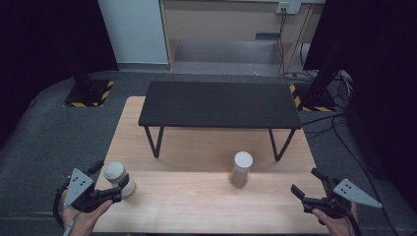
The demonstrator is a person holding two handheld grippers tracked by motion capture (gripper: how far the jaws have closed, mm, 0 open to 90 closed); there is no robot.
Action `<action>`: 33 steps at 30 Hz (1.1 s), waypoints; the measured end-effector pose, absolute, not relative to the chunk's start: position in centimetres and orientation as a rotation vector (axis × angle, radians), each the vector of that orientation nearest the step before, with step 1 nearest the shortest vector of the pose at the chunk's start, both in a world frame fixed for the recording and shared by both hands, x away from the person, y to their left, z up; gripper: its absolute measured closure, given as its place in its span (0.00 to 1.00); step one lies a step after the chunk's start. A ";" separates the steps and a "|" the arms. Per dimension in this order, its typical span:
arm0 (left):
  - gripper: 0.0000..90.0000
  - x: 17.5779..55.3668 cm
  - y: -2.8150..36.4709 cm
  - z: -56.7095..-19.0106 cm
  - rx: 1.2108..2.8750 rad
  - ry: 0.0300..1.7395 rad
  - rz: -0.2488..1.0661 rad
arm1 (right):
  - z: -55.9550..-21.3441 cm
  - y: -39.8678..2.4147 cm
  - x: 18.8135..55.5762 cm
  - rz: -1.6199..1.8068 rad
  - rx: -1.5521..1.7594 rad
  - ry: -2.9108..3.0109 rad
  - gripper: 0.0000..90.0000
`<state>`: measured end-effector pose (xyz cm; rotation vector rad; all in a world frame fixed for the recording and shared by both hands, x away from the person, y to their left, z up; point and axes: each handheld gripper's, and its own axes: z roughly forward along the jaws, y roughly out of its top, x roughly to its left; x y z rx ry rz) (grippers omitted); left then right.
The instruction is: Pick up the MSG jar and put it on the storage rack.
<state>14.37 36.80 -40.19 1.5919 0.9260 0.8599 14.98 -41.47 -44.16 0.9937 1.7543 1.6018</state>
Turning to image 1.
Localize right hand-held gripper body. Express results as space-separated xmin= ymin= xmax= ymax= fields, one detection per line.
xmin=302 ymin=178 xmax=383 ymax=220

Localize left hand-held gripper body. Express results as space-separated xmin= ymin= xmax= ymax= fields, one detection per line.
xmin=63 ymin=168 xmax=123 ymax=213

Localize clear jar with white powder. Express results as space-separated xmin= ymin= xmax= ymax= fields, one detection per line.
xmin=103 ymin=160 xmax=137 ymax=199

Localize clear jar with brown powder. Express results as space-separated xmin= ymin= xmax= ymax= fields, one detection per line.
xmin=228 ymin=150 xmax=255 ymax=190

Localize black shelf with metal legs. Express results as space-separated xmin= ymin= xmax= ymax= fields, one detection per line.
xmin=138 ymin=81 xmax=303 ymax=162

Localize person's right hand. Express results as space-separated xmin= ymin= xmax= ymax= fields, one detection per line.
xmin=311 ymin=203 xmax=360 ymax=236

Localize person's left hand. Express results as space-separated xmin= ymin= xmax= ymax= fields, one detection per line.
xmin=60 ymin=191 xmax=114 ymax=236

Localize black stand with striped base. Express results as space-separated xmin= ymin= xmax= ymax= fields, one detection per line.
xmin=289 ymin=62 xmax=343 ymax=113
xmin=63 ymin=48 xmax=115 ymax=108

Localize black curtain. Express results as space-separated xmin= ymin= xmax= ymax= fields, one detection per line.
xmin=0 ymin=0 xmax=119 ymax=148
xmin=302 ymin=0 xmax=417 ymax=210

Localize white cabinet panel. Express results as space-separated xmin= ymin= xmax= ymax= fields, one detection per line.
xmin=96 ymin=0 xmax=169 ymax=65

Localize white power outlet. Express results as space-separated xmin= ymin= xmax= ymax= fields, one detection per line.
xmin=275 ymin=1 xmax=302 ymax=16

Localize light wooden desk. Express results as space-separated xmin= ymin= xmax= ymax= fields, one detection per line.
xmin=159 ymin=0 xmax=327 ymax=73

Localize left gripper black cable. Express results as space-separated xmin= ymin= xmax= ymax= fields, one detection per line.
xmin=52 ymin=187 xmax=67 ymax=229

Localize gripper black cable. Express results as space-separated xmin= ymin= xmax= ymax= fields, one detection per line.
xmin=52 ymin=187 xmax=67 ymax=229
xmin=347 ymin=210 xmax=363 ymax=236

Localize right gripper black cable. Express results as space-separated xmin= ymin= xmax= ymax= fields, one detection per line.
xmin=347 ymin=210 xmax=363 ymax=236

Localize bundle of light cables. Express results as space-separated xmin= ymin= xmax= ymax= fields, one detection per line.
xmin=335 ymin=69 xmax=354 ymax=101

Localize black cable from outlet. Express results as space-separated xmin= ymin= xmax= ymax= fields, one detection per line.
xmin=275 ymin=8 xmax=288 ymax=77

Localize grey bracket under desk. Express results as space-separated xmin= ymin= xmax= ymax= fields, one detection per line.
xmin=255 ymin=31 xmax=281 ymax=41

